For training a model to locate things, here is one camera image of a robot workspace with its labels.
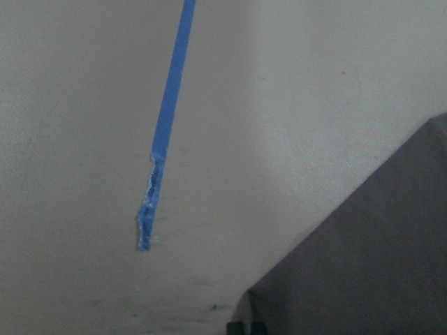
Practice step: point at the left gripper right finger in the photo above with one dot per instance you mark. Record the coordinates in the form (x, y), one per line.
(258, 328)

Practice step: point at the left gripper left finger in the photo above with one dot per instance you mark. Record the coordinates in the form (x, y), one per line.
(235, 328)

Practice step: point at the dark brown t-shirt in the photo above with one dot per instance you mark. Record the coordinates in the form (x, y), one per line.
(376, 264)

